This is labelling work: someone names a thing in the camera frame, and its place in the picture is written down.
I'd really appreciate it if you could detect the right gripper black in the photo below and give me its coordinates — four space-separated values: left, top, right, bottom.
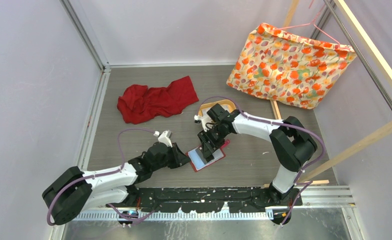
198 123 230 158

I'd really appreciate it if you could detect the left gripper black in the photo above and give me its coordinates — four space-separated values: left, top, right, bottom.
151 142 191 172

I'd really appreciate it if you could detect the red card holder wallet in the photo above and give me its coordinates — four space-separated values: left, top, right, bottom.
186 139 230 172

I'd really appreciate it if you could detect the yellow oval tray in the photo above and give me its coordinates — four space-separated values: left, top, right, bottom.
197 99 236 123

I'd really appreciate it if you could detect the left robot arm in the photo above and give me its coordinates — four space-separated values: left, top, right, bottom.
42 142 191 226

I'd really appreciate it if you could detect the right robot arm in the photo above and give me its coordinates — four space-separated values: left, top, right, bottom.
187 103 318 205

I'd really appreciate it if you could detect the red cloth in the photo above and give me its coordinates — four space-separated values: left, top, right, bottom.
117 76 199 125

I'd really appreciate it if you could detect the floral fabric bag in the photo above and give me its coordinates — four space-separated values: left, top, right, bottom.
226 23 357 110

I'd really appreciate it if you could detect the pink clothes hanger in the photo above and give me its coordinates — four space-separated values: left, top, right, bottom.
278 0 340 44

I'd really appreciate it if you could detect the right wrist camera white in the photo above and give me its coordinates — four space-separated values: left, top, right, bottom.
193 114 211 132

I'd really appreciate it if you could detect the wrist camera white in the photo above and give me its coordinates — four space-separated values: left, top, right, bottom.
153 130 173 148
193 114 211 132

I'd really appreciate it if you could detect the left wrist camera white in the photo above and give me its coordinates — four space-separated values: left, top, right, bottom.
153 130 173 148

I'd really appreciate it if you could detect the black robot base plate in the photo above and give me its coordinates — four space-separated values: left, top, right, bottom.
113 186 300 214

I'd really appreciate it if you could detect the aluminium frame rail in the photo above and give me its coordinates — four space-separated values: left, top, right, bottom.
53 0 392 240

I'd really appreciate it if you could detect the wooden frame rack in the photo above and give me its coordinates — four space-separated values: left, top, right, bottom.
263 0 392 188

